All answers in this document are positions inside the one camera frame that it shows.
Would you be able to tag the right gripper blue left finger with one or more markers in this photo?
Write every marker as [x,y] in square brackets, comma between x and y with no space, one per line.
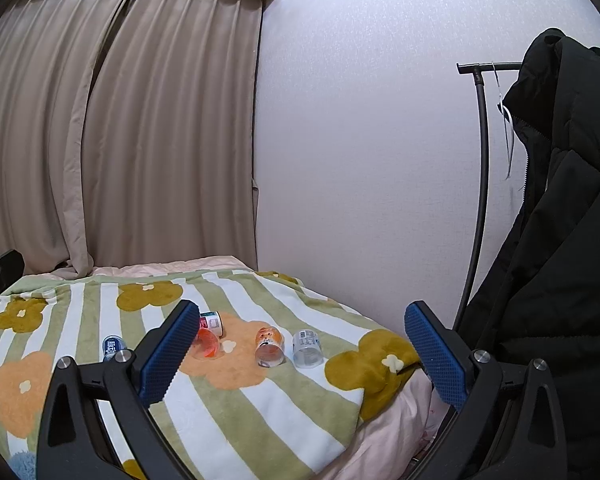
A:
[74,443]

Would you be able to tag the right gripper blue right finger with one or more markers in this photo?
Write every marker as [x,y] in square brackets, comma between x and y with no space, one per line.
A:
[504,420]

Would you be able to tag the red-green label clear cup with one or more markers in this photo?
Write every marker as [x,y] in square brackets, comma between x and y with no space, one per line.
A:
[212,322]

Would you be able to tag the blue translucent cup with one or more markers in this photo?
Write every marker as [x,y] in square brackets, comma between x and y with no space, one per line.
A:
[111,345]

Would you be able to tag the orange translucent cup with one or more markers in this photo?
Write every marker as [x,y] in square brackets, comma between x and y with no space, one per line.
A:
[206,345]

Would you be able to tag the clear white-label cup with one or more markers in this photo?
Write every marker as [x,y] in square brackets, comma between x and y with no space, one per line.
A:
[306,349]

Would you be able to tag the orange cartoon print cup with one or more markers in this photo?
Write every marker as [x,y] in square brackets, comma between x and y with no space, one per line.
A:
[269,347]

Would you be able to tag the blue fluffy cloth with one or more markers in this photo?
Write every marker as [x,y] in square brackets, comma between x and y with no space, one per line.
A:
[23,465]

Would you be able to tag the black jacket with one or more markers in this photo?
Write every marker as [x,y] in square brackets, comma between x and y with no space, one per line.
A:
[541,297]

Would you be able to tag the beige curtain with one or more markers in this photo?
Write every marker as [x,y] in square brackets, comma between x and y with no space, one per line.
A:
[126,131]

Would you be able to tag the striped floral blanket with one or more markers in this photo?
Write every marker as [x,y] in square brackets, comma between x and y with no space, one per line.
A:
[260,389]

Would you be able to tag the black clothes rack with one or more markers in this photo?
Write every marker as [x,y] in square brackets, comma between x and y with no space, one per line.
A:
[476,71]

